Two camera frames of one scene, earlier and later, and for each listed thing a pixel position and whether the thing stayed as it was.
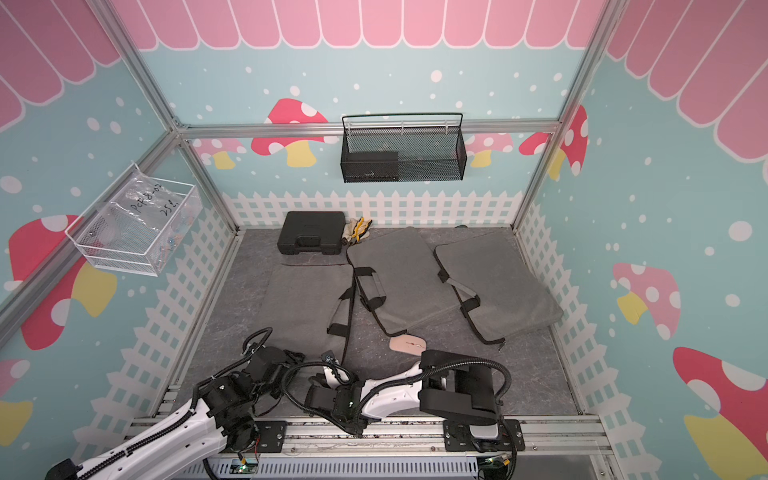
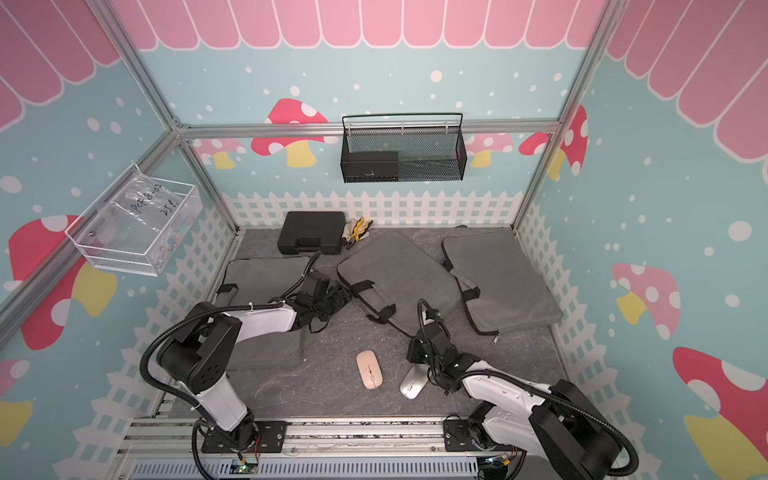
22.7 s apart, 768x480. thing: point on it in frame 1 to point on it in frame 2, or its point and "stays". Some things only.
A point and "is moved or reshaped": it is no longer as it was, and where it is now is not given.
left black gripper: [292, 360] to [341, 298]
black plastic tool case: [312, 231] stays
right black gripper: [351, 386] to [413, 351]
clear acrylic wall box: [138, 226] stays
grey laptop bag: [298, 304] is moved or reshaped
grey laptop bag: [398, 277] is moved or reshaped
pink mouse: [407, 343] to [370, 370]
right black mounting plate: [458, 437] stays
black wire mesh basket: [408, 147] stays
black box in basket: [372, 167] stays
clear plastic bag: [148, 215] stays
